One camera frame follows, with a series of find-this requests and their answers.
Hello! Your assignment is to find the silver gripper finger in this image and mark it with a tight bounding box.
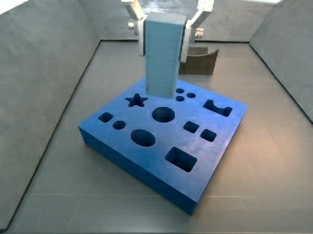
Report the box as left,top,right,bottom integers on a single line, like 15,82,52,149
120,0,147,56
179,0,215,63

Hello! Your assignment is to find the light blue rectangular block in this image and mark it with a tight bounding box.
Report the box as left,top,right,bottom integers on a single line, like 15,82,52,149
145,13,186,98

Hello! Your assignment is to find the black angled fixture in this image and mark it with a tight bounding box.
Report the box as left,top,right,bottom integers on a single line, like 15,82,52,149
178,47,219,75

